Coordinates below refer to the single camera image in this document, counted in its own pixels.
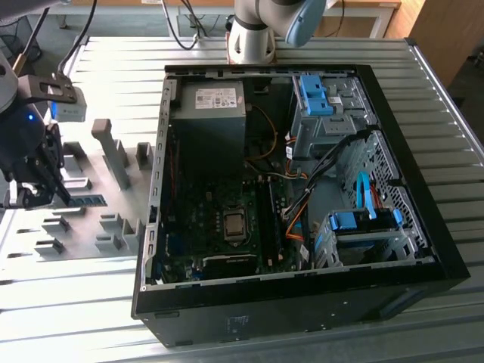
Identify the hard disk in blue carrier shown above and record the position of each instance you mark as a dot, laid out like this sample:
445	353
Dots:
343	221

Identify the black empty RAM slot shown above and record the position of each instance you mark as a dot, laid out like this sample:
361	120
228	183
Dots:
261	223

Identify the grey power supply unit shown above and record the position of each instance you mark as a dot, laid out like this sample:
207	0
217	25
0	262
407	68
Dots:
211	111

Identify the metal disk bay cage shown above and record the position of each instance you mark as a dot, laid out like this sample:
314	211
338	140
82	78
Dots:
372	237

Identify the brown wooden cabinet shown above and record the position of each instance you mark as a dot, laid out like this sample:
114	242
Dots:
446	38

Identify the green motherboard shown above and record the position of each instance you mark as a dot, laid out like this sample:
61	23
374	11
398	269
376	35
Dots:
196	227

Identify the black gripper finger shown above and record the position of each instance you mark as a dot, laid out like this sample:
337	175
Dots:
53	159
32	196

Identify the silver CPU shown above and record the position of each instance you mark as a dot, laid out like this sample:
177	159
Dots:
235	224

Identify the black graphics card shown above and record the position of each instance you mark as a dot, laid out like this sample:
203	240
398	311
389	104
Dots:
230	266

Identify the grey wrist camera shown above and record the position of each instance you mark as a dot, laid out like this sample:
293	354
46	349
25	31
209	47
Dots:
70	109

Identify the blue drive bay latch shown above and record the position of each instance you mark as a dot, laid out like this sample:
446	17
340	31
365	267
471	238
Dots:
315	102

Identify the metal drive cage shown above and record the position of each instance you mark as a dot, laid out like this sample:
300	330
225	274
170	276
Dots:
334	128

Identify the blue RAM stick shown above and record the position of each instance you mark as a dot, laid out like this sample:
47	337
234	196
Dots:
89	200

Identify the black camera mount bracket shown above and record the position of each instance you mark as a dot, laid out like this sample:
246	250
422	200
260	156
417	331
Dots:
32	87

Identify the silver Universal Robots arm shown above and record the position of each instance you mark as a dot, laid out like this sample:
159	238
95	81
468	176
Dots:
251	41

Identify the grey parts rack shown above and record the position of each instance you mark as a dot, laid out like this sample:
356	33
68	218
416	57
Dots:
113	177

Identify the installed RAM stick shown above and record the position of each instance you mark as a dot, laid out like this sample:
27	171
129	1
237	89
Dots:
275	219

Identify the wooden desk white frame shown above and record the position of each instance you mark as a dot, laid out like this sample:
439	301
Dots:
382	22

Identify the black open PC case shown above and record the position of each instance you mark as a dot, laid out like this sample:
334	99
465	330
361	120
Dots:
264	306

